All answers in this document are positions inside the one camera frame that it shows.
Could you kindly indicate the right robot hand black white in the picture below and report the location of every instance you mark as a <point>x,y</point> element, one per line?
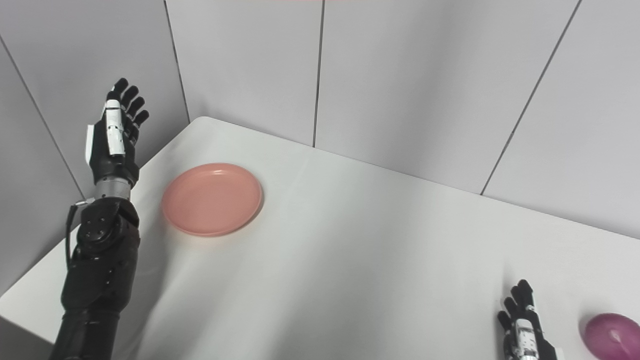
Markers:
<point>525,330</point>

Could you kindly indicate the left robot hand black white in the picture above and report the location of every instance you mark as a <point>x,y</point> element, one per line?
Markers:
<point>115,142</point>

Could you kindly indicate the purple red onion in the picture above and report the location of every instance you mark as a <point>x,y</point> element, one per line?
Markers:
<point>612,336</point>

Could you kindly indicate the pink plate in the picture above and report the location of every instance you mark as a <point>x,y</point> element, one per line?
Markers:
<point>211,199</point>

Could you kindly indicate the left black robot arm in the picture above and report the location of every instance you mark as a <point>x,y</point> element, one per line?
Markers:
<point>100,270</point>

